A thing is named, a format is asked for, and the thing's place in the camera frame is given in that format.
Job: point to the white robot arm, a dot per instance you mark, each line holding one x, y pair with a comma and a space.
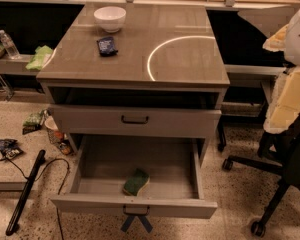
292, 41

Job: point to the green yellow sponge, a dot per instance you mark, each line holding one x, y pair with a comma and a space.
136, 182

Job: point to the grey drawer cabinet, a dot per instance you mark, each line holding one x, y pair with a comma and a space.
167, 58

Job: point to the open grey lower drawer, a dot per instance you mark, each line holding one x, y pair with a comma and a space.
106, 162

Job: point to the green snack bag on floor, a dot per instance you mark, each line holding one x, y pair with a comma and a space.
34, 122

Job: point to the green cloth on shelf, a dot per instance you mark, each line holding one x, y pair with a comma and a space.
41, 56

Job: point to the blue snack packet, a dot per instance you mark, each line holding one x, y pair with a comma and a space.
106, 46

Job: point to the paper cup on floor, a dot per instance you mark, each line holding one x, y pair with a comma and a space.
54, 134

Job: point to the closed grey upper drawer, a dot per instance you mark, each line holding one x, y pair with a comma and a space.
133, 121

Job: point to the black long bar on floor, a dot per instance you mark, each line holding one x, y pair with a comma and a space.
13, 223

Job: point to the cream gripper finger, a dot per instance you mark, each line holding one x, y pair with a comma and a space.
276, 42
285, 102

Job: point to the black office chair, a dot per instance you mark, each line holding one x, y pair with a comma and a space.
284, 150

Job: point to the clear plastic water bottle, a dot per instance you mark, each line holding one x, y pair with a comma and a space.
9, 45

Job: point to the orange can on floor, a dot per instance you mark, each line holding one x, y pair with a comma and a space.
65, 147

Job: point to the blue chip bag on floor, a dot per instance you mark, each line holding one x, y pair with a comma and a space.
9, 149

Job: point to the white bowl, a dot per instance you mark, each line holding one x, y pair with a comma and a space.
110, 18

